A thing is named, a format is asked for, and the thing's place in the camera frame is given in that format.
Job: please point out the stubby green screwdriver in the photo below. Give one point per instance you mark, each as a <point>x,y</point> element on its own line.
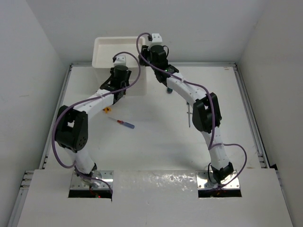
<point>169,90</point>

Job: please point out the white drawer container box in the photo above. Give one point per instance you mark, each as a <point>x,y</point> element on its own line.
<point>111,51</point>

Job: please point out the long green screwdriver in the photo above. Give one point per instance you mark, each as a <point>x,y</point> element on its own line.
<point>189,114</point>

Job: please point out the small blue red screwdriver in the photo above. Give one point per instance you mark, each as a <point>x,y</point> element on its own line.
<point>126,124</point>

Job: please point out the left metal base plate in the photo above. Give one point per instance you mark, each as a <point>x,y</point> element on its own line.
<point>101,180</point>

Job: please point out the yellow small clamp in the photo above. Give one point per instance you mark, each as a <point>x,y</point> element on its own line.
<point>107,109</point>

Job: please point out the aluminium frame rail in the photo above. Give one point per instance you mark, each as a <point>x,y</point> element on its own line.
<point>263,158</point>
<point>28,174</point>

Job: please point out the aluminium frame rail left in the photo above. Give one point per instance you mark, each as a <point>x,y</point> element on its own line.
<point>28,174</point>

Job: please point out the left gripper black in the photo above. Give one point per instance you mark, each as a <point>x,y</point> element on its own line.
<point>126,83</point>

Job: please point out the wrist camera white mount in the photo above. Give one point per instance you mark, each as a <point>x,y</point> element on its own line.
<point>155,39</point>
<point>120,60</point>

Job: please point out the metal base plate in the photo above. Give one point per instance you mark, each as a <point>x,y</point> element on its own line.
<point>205,181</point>
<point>101,180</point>

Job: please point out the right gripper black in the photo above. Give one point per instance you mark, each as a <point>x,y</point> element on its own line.
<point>145,50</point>

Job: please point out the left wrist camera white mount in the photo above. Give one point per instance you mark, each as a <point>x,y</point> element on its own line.
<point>120,60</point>

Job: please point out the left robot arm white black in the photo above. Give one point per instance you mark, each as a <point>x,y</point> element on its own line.
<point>72,124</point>

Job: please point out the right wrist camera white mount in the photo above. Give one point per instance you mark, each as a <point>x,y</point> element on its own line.
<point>155,39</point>

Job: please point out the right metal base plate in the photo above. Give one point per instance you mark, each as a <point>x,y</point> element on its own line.
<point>205,181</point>

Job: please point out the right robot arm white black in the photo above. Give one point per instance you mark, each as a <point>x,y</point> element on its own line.
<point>206,115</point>

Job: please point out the aluminium frame rail right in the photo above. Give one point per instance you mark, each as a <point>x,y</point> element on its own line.
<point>263,158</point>

